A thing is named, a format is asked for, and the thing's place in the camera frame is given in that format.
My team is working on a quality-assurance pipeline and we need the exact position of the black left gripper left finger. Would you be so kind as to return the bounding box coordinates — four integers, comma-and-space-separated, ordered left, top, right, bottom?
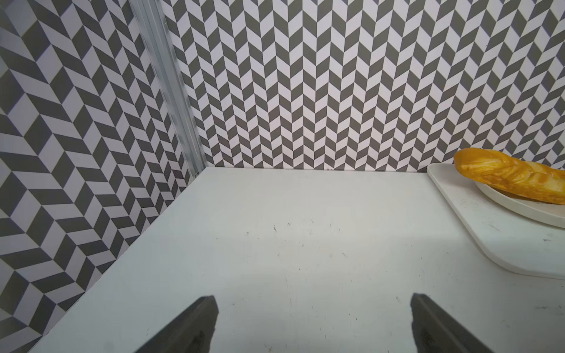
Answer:
136, 296, 219, 353

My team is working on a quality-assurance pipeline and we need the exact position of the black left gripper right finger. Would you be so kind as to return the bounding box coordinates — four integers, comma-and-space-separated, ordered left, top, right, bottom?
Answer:
411, 294, 493, 353

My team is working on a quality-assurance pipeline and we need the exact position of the white cutting board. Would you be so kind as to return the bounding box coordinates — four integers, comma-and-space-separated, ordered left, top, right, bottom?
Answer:
428, 164, 564, 279

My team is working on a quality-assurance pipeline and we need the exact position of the white round plate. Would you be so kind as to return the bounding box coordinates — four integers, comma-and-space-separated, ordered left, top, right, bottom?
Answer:
475, 182, 564, 229

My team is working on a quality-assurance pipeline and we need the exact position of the golden bread loaf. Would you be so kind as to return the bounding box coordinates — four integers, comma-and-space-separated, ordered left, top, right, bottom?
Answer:
454, 148, 564, 205

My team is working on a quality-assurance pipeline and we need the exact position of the aluminium corner post left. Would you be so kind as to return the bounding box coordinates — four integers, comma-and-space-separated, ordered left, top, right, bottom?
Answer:
130, 0, 206, 177

